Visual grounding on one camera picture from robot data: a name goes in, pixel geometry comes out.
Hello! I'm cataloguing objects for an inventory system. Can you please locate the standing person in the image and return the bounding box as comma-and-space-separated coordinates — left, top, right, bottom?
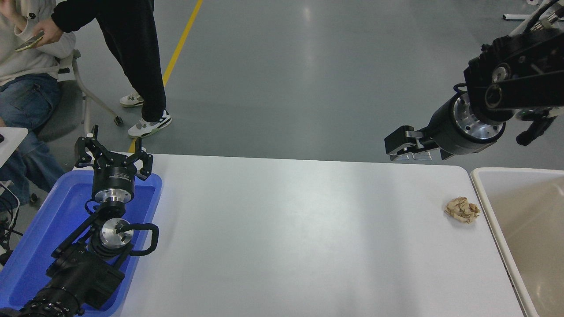
30, 0, 172, 139

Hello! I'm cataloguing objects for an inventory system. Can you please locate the small white table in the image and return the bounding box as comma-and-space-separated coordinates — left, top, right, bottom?
0, 127, 29, 168

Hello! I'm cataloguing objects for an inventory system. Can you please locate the seated person's hand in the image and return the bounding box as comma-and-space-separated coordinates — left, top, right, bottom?
0, 0, 28, 25

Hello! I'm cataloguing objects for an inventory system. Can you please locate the blue plastic tray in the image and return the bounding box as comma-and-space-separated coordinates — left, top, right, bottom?
0, 170, 163, 317

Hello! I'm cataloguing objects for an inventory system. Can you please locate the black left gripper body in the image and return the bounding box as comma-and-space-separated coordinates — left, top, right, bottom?
92, 155, 137, 194

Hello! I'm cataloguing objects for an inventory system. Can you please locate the crumpled tan paper ball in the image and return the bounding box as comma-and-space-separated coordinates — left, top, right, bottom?
444, 196, 481, 224

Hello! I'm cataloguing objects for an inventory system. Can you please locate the mobile phone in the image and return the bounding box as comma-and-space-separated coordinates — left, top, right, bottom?
15, 31, 45, 52

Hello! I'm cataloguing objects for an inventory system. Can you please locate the large pale bin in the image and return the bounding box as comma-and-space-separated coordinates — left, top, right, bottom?
470, 167, 564, 317

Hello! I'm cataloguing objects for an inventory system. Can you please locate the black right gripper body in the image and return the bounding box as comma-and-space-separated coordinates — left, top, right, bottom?
425, 95, 507, 156

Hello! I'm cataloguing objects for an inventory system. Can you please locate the seated person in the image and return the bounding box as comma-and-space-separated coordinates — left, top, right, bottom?
0, 0, 76, 212

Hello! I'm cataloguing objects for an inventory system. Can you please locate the grey wheeled chair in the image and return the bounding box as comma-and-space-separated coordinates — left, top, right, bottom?
37, 49, 125, 142

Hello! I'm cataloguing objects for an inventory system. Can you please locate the standing person's hand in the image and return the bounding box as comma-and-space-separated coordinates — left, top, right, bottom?
30, 18, 65, 45

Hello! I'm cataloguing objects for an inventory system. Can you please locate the black cable bundle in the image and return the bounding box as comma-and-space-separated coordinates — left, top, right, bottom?
0, 181, 22, 265

